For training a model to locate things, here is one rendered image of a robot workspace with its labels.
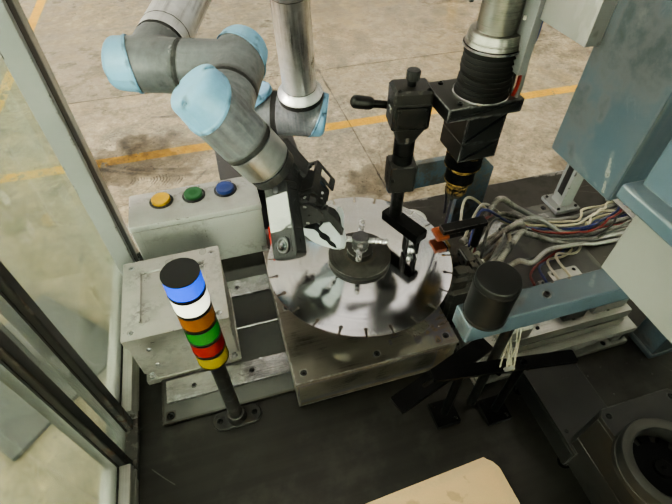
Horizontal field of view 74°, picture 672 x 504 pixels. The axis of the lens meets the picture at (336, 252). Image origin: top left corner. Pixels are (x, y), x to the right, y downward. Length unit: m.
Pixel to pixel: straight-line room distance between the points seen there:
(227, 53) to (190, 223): 0.46
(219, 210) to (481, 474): 0.71
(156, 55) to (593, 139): 0.55
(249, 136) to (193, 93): 0.08
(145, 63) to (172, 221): 0.40
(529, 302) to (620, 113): 0.27
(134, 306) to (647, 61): 0.80
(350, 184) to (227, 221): 1.51
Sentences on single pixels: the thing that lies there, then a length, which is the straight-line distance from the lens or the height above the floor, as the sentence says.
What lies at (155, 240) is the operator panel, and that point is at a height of 0.85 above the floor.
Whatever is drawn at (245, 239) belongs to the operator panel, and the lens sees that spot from 1.07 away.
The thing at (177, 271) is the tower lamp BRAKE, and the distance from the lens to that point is 0.54.
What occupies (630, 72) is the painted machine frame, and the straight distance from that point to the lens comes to 0.56.
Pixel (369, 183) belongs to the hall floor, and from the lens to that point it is 2.48.
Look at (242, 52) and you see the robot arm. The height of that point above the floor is 1.29.
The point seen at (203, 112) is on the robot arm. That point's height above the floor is 1.27.
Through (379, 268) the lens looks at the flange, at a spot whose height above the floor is 0.96.
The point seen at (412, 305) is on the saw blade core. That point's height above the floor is 0.95.
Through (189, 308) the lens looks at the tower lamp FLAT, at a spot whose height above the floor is 1.12.
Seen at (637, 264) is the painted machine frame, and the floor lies 1.26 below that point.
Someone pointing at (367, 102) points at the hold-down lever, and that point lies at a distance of 0.69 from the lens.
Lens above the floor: 1.55
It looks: 47 degrees down
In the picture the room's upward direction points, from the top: straight up
